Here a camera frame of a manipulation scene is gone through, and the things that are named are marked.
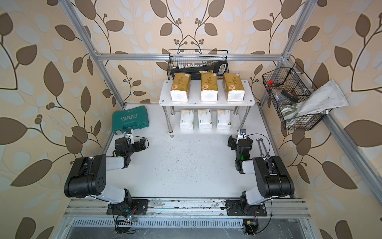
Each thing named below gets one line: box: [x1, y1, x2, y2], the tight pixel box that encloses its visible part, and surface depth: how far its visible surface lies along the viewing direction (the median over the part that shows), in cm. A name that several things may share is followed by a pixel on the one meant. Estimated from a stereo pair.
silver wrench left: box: [255, 138, 265, 157], surface depth 98 cm
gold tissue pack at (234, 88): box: [222, 72, 246, 103], surface depth 74 cm
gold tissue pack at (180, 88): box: [170, 72, 192, 103], surface depth 74 cm
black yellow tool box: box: [170, 60, 229, 80], surface depth 84 cm
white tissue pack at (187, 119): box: [179, 109, 195, 129], surface depth 98 cm
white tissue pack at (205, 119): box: [197, 109, 213, 129], surface depth 98 cm
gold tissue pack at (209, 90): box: [198, 70, 219, 102], surface depth 75 cm
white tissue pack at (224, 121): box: [216, 109, 232, 130], surface depth 98 cm
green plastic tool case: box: [111, 105, 150, 135], surface depth 107 cm
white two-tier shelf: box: [158, 80, 256, 138], surface depth 85 cm
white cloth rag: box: [280, 79, 349, 121], surface depth 61 cm
